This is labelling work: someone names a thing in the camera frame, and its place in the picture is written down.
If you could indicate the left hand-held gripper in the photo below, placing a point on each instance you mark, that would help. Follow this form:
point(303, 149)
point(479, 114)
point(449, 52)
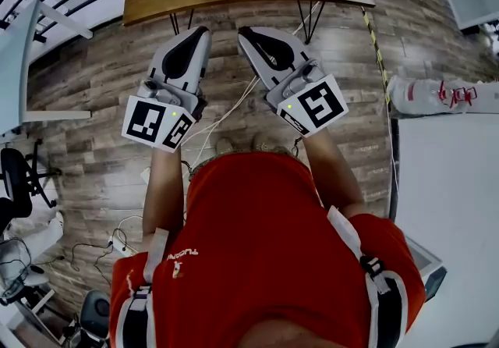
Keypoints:
point(146, 122)

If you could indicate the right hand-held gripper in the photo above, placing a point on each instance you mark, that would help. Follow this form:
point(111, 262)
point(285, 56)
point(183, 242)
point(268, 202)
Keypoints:
point(321, 104)

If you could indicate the person's right forearm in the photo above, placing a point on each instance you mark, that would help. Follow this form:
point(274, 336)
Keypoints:
point(335, 175)

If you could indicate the person's left forearm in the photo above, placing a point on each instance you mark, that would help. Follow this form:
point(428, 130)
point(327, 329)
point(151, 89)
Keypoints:
point(163, 190)

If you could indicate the grey plastic bin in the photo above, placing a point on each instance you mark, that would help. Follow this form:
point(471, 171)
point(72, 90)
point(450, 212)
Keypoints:
point(427, 256)

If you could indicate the person's left hand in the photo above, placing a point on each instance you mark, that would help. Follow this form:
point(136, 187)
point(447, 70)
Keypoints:
point(201, 106)

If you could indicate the person's right shoe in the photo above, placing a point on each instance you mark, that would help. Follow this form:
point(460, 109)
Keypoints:
point(262, 142)

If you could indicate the person's shoe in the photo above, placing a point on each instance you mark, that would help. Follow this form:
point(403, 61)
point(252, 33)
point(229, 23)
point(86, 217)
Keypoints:
point(225, 146)
point(262, 142)

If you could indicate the person's left shoe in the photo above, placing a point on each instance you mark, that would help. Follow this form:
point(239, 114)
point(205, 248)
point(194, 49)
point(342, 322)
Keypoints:
point(225, 146)

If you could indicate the yellow black striped tape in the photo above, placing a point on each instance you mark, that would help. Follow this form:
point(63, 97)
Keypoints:
point(378, 54)

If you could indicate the clear plastic bag red print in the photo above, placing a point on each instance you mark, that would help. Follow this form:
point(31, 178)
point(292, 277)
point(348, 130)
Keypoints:
point(421, 96)

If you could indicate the white desk glass top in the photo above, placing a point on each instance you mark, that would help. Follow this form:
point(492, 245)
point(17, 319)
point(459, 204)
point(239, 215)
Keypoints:
point(13, 77)

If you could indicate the person's red shirt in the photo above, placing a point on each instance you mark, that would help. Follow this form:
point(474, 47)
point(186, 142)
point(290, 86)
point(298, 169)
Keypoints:
point(265, 245)

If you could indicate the white power strip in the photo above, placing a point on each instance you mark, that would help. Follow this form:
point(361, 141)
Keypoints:
point(122, 248)

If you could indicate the black office chair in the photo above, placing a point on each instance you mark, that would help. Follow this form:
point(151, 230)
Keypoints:
point(15, 178)

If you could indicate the white cardboard box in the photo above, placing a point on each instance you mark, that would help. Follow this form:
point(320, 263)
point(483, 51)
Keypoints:
point(489, 98)

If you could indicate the dark grey chair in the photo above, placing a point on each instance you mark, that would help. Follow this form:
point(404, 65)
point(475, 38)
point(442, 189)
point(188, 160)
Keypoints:
point(95, 307)

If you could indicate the dark grey device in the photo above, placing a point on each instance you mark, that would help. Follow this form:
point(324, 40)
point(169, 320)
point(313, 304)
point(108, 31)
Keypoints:
point(436, 284)

